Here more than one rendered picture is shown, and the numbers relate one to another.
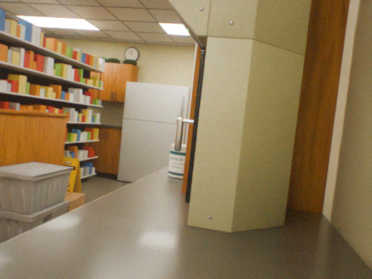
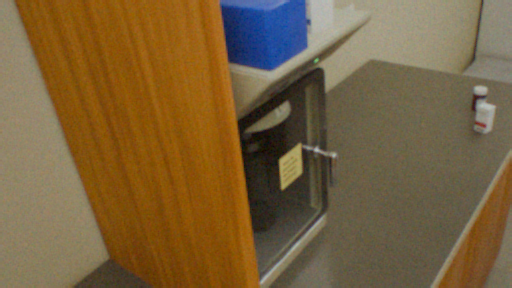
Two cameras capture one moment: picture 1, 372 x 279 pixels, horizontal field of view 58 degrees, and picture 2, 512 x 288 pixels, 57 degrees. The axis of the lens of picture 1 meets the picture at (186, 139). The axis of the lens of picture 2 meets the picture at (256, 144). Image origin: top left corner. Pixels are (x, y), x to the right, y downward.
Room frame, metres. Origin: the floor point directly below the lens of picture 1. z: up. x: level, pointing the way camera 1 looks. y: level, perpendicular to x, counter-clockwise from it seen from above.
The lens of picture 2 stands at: (1.70, 0.33, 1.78)
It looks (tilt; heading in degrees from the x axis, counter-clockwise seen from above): 32 degrees down; 212
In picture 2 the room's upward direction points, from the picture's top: 7 degrees counter-clockwise
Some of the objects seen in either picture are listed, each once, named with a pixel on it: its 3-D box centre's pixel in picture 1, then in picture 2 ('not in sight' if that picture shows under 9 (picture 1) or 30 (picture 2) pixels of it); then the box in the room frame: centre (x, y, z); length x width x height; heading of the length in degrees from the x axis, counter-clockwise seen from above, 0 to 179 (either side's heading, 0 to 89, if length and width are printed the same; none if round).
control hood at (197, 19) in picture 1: (196, 32); (299, 63); (1.00, 0.00, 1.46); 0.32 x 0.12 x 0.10; 170
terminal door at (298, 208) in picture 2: (203, 126); (287, 179); (0.99, -0.05, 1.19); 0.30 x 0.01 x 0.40; 169
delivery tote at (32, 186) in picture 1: (33, 186); not in sight; (2.92, 1.29, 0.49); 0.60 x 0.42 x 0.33; 170
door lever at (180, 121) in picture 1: (185, 134); (326, 167); (0.89, 0.00, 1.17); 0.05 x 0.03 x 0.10; 79
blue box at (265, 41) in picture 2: not in sight; (261, 26); (1.09, -0.01, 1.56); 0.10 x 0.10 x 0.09; 80
